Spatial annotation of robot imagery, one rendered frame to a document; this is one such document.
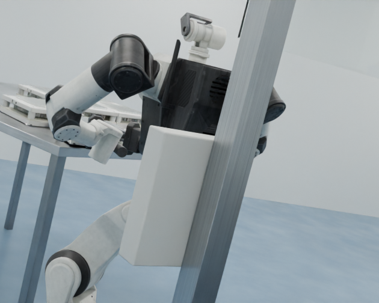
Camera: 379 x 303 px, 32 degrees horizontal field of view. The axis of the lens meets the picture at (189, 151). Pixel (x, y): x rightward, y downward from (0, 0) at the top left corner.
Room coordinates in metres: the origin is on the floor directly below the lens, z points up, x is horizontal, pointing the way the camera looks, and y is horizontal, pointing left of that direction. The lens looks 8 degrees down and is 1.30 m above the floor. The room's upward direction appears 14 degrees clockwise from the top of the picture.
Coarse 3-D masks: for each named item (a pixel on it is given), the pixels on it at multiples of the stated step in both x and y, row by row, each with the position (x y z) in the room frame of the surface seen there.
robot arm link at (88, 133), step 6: (48, 102) 1.85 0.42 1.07; (48, 108) 1.85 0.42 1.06; (48, 114) 1.85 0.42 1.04; (54, 114) 1.82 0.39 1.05; (48, 120) 1.87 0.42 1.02; (84, 126) 1.93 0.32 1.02; (90, 126) 1.97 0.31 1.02; (84, 132) 1.93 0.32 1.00; (90, 132) 1.96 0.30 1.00; (54, 138) 1.84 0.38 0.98; (78, 138) 1.93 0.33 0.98; (84, 138) 1.94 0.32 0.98; (90, 138) 1.96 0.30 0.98; (84, 144) 1.98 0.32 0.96
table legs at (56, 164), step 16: (64, 160) 2.24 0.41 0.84; (16, 176) 3.89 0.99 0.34; (48, 176) 2.23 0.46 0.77; (16, 192) 3.88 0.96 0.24; (48, 192) 2.22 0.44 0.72; (16, 208) 3.90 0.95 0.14; (48, 208) 2.22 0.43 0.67; (48, 224) 2.23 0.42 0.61; (32, 240) 2.23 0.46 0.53; (32, 256) 2.22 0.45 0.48; (32, 272) 2.21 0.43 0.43; (32, 288) 2.23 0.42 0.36
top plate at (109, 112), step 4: (88, 108) 2.89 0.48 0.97; (92, 108) 2.92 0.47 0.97; (96, 108) 2.96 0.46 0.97; (88, 112) 2.89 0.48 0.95; (92, 112) 2.90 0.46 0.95; (96, 112) 2.92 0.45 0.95; (100, 112) 2.94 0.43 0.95; (104, 112) 2.95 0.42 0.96; (108, 112) 2.97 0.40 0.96; (112, 112) 2.99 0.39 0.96; (116, 112) 3.01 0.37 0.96; (116, 116) 3.01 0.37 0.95
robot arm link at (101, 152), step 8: (104, 136) 2.05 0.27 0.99; (112, 136) 2.05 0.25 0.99; (96, 144) 2.05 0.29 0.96; (104, 144) 2.04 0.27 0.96; (112, 144) 2.05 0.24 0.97; (120, 144) 2.11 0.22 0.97; (96, 152) 2.04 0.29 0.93; (104, 152) 2.04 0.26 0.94; (120, 152) 2.06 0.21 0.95; (96, 160) 2.04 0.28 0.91; (104, 160) 2.05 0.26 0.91
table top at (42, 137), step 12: (0, 84) 3.59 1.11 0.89; (12, 84) 3.75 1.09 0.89; (0, 96) 3.09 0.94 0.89; (0, 120) 2.41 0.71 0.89; (12, 120) 2.48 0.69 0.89; (12, 132) 2.34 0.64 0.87; (24, 132) 2.30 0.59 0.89; (36, 132) 2.35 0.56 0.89; (48, 132) 2.42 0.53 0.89; (36, 144) 2.26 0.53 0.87; (48, 144) 2.22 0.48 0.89; (60, 144) 2.23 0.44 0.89; (60, 156) 2.20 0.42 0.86; (72, 156) 2.24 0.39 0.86; (84, 156) 2.28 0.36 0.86; (132, 156) 2.48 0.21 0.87
